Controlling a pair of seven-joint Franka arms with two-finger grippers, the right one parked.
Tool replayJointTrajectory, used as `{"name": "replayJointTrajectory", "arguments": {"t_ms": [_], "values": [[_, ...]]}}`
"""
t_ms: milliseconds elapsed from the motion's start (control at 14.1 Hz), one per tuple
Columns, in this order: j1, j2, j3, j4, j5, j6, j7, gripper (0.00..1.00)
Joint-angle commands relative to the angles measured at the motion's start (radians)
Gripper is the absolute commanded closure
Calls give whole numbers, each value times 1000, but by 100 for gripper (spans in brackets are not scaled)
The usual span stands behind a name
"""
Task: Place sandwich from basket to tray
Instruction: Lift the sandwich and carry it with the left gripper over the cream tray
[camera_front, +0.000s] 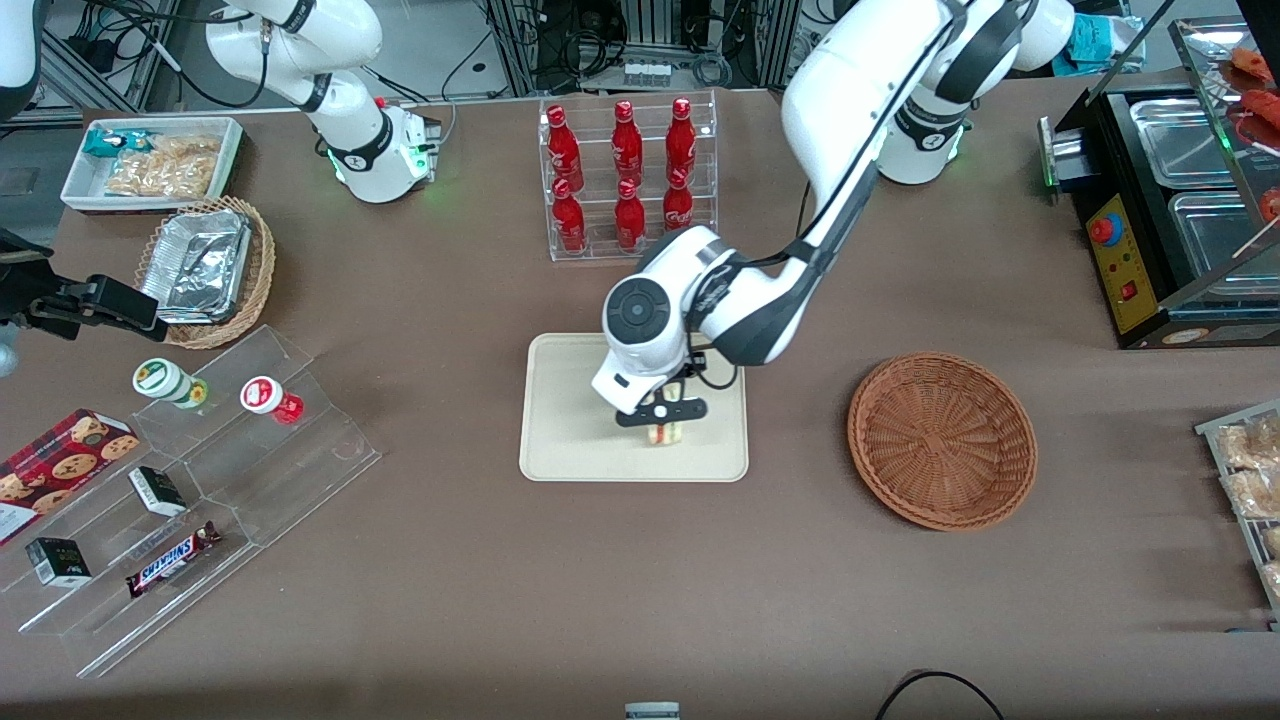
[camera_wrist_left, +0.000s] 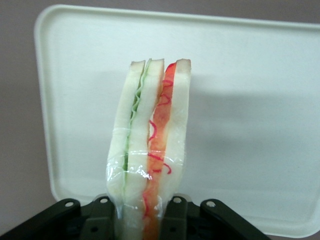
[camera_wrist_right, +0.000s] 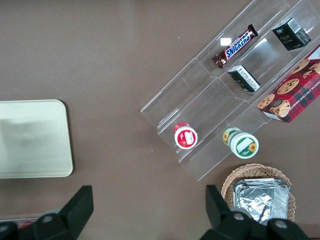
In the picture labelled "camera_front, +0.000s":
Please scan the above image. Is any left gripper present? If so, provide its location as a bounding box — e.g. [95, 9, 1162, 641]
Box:
[590, 350, 710, 448]

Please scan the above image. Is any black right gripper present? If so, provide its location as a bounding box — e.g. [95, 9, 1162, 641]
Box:
[0, 228, 168, 342]

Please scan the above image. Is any aluminium foil tray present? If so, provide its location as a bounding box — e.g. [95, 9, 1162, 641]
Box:
[139, 208, 252, 327]

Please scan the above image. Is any beige plastic tray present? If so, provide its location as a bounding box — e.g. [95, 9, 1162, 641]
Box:
[518, 331, 750, 484]

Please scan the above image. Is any light wicker basket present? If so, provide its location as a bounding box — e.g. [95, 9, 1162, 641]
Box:
[134, 195, 277, 351]

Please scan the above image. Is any brown round wicker basket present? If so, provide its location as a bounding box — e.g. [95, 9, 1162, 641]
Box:
[846, 351, 1039, 533]

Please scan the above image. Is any green lid yogurt cup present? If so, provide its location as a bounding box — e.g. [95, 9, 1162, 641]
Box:
[132, 357, 210, 412]

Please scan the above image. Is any white rectangular snack bin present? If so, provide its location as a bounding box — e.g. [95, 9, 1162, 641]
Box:
[60, 116, 245, 215]

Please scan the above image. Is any clear bag of chips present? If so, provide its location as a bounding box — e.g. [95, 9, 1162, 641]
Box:
[104, 134, 223, 200]

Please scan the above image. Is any teal snack packet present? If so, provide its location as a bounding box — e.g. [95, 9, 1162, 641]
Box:
[82, 127, 153, 161]

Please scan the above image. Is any red cookie box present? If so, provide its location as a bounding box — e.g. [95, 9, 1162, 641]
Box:
[0, 407, 142, 547]

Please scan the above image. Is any red lid yogurt cup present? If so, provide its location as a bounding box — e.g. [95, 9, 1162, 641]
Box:
[239, 375, 305, 426]

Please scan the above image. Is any small black box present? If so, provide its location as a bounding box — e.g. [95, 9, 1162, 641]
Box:
[24, 536, 93, 588]
[127, 465, 189, 519]

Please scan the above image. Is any red cola bottle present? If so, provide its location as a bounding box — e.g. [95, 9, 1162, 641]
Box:
[613, 179, 648, 252]
[611, 99, 645, 187]
[551, 179, 589, 256]
[545, 104, 585, 194]
[661, 169, 695, 239]
[665, 96, 698, 185]

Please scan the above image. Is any clear acrylic stepped shelf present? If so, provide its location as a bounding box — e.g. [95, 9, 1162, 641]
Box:
[0, 324, 383, 680]

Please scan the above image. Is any snickers chocolate bar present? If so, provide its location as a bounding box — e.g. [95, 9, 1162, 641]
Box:
[124, 521, 224, 600]

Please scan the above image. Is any clear acrylic bottle rack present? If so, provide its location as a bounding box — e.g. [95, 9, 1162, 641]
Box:
[539, 89, 719, 264]

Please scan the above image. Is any black food warmer machine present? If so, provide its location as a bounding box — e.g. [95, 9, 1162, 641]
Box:
[1037, 15, 1280, 352]

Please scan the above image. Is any teal cloth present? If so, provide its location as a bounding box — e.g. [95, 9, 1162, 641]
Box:
[1062, 13, 1132, 77]

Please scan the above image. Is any steel warmer pan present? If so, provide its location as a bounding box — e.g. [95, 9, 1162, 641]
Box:
[1167, 189, 1280, 283]
[1129, 96, 1238, 190]

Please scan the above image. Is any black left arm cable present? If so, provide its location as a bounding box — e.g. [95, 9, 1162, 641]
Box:
[686, 0, 971, 393]

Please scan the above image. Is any black floor cable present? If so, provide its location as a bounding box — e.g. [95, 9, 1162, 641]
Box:
[874, 669, 1007, 720]

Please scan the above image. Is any wire bread rack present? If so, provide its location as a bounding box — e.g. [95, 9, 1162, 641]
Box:
[1194, 399, 1280, 632]

